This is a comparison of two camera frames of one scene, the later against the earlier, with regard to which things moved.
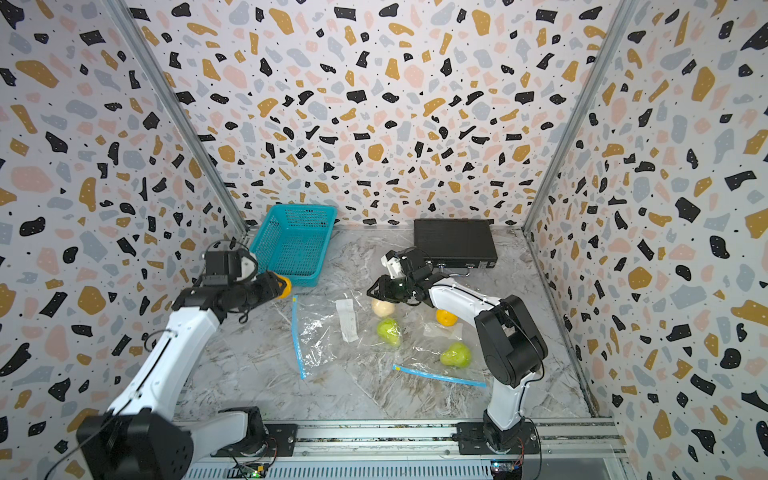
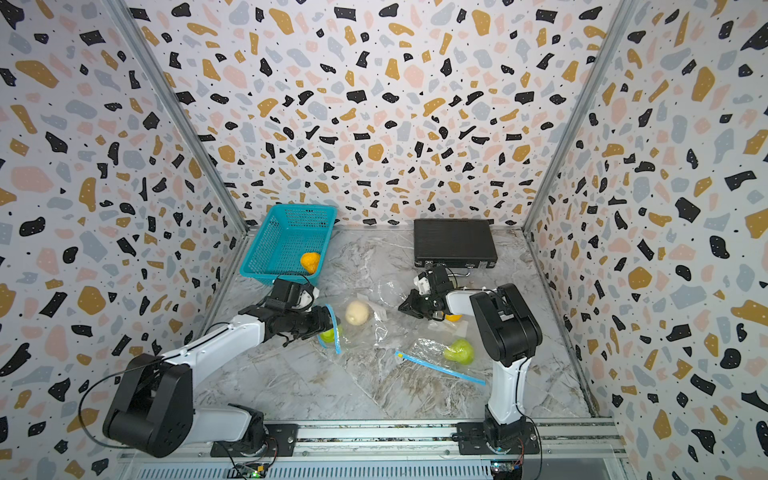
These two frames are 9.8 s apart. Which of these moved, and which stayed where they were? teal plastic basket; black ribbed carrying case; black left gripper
Moved: black left gripper
Stayed: black ribbed carrying case; teal plastic basket
